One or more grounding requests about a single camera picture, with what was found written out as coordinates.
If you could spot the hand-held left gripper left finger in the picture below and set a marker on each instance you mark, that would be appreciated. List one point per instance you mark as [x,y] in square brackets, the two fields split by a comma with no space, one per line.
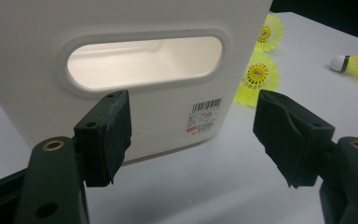
[104,140]

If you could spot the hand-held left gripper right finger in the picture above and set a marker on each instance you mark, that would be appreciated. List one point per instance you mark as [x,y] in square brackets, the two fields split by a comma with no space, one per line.
[289,140]

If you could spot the white plastic basket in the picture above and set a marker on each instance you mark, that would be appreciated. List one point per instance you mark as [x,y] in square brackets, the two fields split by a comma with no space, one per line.
[28,77]

